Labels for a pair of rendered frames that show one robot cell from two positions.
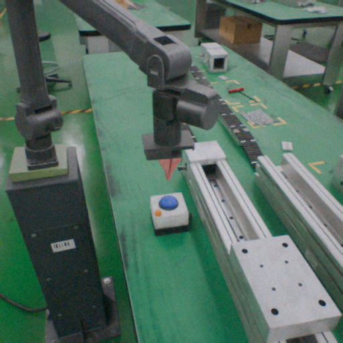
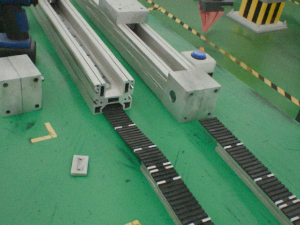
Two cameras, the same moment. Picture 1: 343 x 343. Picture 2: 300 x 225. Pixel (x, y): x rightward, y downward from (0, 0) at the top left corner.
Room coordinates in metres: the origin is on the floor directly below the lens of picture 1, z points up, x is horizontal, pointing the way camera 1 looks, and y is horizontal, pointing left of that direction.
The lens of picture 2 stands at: (1.47, -0.47, 1.29)
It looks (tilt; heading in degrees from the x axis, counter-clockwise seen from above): 35 degrees down; 158
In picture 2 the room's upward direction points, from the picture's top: 10 degrees clockwise
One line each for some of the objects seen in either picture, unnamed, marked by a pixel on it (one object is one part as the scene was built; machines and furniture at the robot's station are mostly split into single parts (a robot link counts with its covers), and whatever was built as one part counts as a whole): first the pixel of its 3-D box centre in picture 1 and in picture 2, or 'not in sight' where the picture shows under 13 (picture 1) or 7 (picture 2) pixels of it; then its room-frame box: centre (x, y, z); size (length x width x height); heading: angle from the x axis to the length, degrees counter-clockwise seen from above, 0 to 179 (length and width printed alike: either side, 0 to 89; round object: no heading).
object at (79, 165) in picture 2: (287, 147); (79, 165); (0.95, -0.38, 0.78); 0.05 x 0.03 x 0.01; 168
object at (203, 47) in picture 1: (208, 54); not in sight; (1.88, -0.21, 0.83); 0.11 x 0.10 x 0.10; 104
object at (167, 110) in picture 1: (169, 103); not in sight; (0.59, 0.00, 1.10); 0.07 x 0.06 x 0.07; 54
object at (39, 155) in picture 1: (39, 147); not in sight; (0.85, 0.39, 0.84); 0.12 x 0.09 x 0.08; 24
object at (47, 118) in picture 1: (41, 124); not in sight; (0.84, 0.37, 0.92); 0.09 x 0.05 x 0.10; 54
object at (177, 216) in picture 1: (172, 212); (193, 64); (0.59, 0.00, 0.81); 0.10 x 0.08 x 0.06; 101
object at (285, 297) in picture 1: (277, 288); (122, 11); (0.34, -0.17, 0.87); 0.16 x 0.11 x 0.07; 11
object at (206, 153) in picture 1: (198, 165); (194, 94); (0.78, -0.08, 0.83); 0.12 x 0.09 x 0.10; 101
